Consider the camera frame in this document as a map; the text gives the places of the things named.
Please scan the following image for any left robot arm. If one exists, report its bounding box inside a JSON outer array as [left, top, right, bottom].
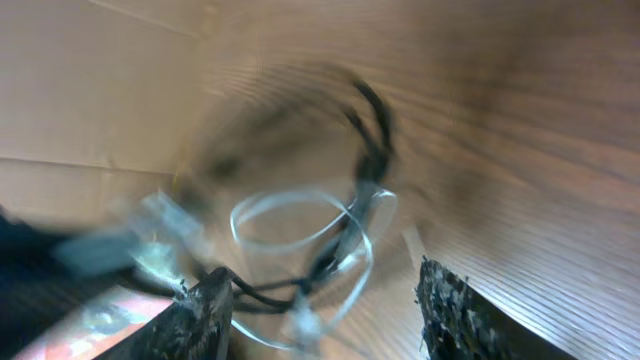
[[1, 216, 139, 359]]

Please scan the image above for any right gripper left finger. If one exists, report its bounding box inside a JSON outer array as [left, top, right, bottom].
[[96, 267, 233, 360]]

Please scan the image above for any white USB cable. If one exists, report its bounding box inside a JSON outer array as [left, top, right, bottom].
[[124, 187, 401, 354]]

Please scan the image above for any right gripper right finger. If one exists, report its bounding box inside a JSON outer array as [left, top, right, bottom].
[[415, 257, 572, 360]]

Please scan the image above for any black USB cable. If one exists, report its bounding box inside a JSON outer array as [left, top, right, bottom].
[[124, 74, 396, 316]]

